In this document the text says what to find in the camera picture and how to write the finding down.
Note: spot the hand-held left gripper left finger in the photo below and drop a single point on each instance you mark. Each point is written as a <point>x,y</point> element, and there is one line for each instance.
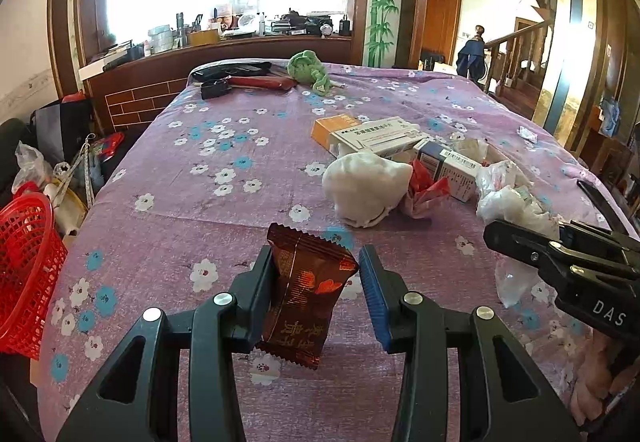
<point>259,282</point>

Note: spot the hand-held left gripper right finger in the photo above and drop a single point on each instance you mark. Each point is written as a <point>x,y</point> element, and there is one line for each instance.
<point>372,292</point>

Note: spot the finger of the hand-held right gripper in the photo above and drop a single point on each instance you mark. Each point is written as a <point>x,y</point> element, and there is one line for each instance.
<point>520,244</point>
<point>600,207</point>

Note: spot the brown snack wrapper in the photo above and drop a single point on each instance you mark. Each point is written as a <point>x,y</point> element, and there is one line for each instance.
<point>305,297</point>

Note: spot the red plastic basket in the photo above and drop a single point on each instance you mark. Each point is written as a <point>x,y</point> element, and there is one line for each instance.
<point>30,272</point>

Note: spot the crumpled clear plastic bag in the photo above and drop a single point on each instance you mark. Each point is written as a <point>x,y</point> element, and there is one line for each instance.
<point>515,202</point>

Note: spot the purple floral tablecloth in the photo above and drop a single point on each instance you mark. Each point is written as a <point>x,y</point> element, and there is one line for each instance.
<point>225,222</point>

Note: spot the blue plastic bag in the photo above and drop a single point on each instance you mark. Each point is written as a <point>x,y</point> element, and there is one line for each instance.
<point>610,116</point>

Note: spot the small white packet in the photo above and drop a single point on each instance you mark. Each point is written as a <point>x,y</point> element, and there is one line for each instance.
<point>526,133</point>

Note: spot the blue white medicine box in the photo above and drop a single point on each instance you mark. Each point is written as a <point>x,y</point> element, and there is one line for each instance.
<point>450,166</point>

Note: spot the white crumpled tissue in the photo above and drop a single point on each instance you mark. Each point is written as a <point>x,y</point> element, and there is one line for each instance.
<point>360,187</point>

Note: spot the red crumpled wrapper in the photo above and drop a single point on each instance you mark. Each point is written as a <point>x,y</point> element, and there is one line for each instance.
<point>425,194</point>

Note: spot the small clear plastic wrapper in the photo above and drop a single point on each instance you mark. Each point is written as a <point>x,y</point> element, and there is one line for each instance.
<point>470,146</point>

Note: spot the orange box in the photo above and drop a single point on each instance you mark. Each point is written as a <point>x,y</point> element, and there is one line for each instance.
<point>327,131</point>

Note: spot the wooden stair railing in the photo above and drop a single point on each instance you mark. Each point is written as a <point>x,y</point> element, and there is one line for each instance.
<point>515,46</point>

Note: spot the dark blue jacket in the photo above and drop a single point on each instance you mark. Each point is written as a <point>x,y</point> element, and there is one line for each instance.
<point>470,56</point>

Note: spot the small black box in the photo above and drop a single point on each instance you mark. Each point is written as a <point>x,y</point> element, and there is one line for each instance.
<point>215,88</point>

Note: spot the red pouch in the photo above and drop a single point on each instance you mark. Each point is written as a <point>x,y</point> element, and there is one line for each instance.
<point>265,82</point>

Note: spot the red packet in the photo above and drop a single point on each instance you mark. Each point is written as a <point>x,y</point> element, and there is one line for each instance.
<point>107,144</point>

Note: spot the black case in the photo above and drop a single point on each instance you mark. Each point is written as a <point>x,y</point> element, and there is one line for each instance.
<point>225,70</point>

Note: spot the green cloth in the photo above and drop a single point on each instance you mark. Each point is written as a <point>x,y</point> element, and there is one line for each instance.
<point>305,66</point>

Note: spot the wooden door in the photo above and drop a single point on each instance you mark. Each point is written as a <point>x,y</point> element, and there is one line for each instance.
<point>442,21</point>

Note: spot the cardboard box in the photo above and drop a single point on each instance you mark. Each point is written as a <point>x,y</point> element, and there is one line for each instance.
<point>204,37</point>

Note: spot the black shopping bag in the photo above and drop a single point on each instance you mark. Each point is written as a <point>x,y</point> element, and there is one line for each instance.
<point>60,126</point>

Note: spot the white bottle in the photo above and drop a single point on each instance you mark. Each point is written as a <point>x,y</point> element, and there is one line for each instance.
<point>261,25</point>

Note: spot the small red item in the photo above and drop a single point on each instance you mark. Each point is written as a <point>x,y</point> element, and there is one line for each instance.
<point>75,96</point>

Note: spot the stack of tape rolls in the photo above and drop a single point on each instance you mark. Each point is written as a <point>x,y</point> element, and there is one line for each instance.
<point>161,39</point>

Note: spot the black bottle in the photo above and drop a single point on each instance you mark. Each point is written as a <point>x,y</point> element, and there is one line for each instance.
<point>345,24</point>

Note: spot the black sofa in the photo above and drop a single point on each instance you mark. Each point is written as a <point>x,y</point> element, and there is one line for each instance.
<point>12,146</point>

